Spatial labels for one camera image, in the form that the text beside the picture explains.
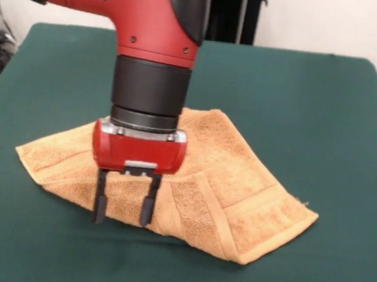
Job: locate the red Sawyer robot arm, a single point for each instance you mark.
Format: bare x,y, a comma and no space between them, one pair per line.
122,4

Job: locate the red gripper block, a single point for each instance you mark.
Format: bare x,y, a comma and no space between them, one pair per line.
139,150

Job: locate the dark green table cloth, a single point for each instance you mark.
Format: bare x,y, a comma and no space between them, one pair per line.
312,128

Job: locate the tan terry towel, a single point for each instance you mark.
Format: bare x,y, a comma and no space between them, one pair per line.
237,187

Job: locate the black stand behind table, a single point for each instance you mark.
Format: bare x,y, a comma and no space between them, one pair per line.
223,12

